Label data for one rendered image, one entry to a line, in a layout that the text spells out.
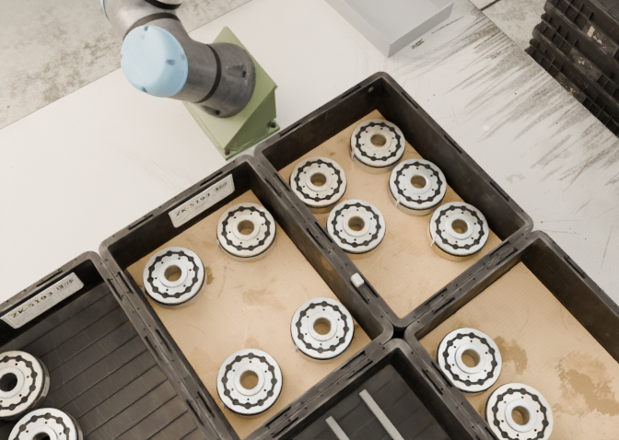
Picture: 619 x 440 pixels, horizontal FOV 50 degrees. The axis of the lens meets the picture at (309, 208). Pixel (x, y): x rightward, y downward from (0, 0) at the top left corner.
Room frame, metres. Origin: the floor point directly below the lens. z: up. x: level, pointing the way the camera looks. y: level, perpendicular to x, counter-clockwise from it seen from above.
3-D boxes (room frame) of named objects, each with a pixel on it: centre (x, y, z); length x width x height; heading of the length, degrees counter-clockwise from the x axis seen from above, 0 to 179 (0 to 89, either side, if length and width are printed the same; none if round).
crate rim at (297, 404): (0.34, 0.10, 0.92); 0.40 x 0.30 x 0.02; 38
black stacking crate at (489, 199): (0.53, -0.13, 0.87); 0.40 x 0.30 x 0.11; 38
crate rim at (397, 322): (0.53, -0.13, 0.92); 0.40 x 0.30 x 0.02; 38
